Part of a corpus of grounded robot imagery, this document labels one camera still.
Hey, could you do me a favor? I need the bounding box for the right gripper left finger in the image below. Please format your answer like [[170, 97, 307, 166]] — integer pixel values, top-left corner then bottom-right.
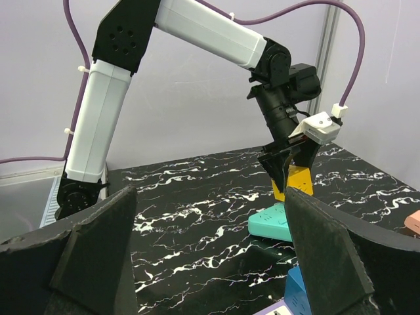
[[1, 186, 137, 314]]

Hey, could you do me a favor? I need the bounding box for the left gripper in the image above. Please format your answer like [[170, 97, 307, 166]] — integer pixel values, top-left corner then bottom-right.
[[257, 98, 322, 193]]

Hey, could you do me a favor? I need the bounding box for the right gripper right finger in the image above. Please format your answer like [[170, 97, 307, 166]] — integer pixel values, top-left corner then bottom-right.
[[285, 188, 419, 314]]

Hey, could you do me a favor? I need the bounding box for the yellow cube socket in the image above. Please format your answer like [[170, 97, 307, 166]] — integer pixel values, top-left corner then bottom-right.
[[272, 165, 314, 202]]

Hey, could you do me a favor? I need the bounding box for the blue cube plug adapter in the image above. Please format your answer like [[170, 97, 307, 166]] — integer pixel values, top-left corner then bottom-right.
[[283, 266, 312, 315]]

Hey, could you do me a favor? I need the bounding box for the salmon pink small adapter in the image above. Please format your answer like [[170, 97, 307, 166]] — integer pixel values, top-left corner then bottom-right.
[[404, 210, 420, 234]]

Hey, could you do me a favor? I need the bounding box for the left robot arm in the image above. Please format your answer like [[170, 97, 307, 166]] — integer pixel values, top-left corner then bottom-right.
[[55, 1, 321, 220]]

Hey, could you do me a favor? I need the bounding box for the teal triangular power socket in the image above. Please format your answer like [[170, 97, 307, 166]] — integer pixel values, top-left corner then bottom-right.
[[248, 202, 292, 242]]

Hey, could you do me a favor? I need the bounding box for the purple white power strip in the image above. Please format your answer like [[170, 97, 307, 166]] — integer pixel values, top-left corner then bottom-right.
[[259, 303, 292, 315]]

